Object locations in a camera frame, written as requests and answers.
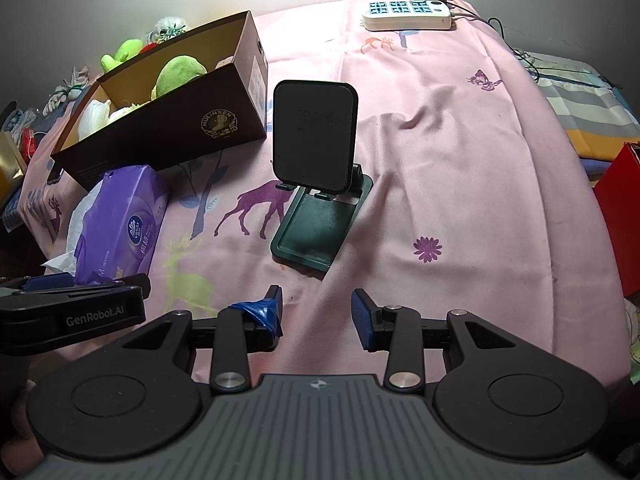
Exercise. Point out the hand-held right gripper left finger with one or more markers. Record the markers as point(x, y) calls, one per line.
point(274, 317)

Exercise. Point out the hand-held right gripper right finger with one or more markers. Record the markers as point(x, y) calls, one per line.
point(361, 320)

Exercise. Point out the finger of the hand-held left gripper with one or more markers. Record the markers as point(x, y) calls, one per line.
point(132, 282)
point(47, 282)

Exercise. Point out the brown cardboard shoe box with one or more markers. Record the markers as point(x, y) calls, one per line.
point(190, 125)

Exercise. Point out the white nonwoven bag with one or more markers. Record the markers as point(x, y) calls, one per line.
point(95, 117)

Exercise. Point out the large green plush toy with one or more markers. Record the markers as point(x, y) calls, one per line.
point(177, 77)

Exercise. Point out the person's left hand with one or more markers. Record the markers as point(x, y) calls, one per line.
point(12, 425)

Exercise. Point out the purple tissue pack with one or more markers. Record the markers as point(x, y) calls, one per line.
point(120, 220)

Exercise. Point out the dark green phone stand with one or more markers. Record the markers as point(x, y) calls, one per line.
point(312, 235)

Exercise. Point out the gold gift bag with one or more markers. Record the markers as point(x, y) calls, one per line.
point(10, 160)

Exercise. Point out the pink printed bed sheet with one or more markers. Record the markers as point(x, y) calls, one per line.
point(450, 160)

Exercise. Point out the bright green plush toy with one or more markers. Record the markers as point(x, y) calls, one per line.
point(122, 55)

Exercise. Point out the red plush toy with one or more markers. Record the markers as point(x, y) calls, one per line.
point(148, 47)

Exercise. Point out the white fluffy plush toy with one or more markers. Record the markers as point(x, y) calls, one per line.
point(167, 29)

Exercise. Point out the red box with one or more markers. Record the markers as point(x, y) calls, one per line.
point(620, 220)

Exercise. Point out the striped blanket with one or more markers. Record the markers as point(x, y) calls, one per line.
point(590, 115)

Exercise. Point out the white power strip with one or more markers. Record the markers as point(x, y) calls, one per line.
point(407, 15)

